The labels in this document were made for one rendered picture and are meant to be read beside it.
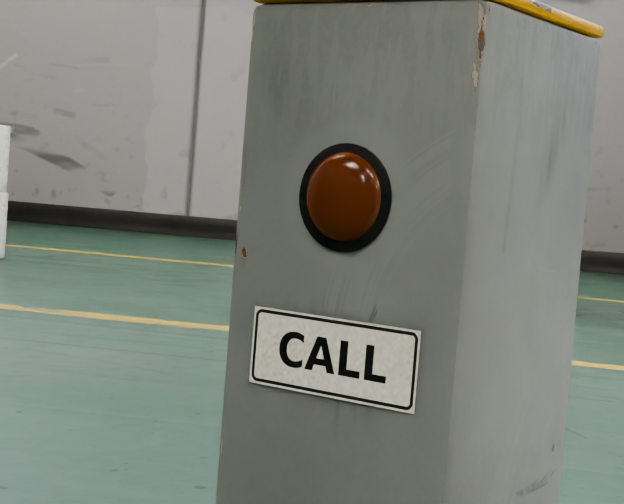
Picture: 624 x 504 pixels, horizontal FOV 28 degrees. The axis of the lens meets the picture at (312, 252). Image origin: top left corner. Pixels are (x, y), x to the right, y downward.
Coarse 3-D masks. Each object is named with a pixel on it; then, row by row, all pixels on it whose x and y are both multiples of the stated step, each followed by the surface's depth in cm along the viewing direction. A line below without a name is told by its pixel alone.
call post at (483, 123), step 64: (448, 0) 30; (256, 64) 33; (320, 64) 32; (384, 64) 30; (448, 64) 29; (512, 64) 30; (576, 64) 33; (256, 128) 33; (320, 128) 32; (384, 128) 30; (448, 128) 29; (512, 128) 30; (576, 128) 34; (256, 192) 33; (384, 192) 30; (448, 192) 29; (512, 192) 31; (576, 192) 34; (256, 256) 33; (320, 256) 32; (384, 256) 30; (448, 256) 29; (512, 256) 31; (576, 256) 34; (256, 320) 33; (320, 320) 31; (384, 320) 30; (448, 320) 29; (512, 320) 32; (256, 384) 33; (320, 384) 31; (384, 384) 30; (448, 384) 29; (512, 384) 32; (256, 448) 33; (320, 448) 32; (384, 448) 30; (448, 448) 30; (512, 448) 32
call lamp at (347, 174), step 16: (336, 160) 31; (352, 160) 31; (320, 176) 31; (336, 176) 31; (352, 176) 31; (368, 176) 30; (320, 192) 31; (336, 192) 31; (352, 192) 31; (368, 192) 30; (320, 208) 31; (336, 208) 31; (352, 208) 31; (368, 208) 30; (320, 224) 31; (336, 224) 31; (352, 224) 31; (368, 224) 30; (336, 240) 31; (352, 240) 31
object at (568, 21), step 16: (256, 0) 33; (272, 0) 32; (288, 0) 32; (304, 0) 32; (320, 0) 32; (336, 0) 31; (352, 0) 31; (368, 0) 31; (384, 0) 31; (496, 0) 29; (512, 0) 30; (528, 0) 31; (544, 16) 31; (560, 16) 32; (592, 32) 34
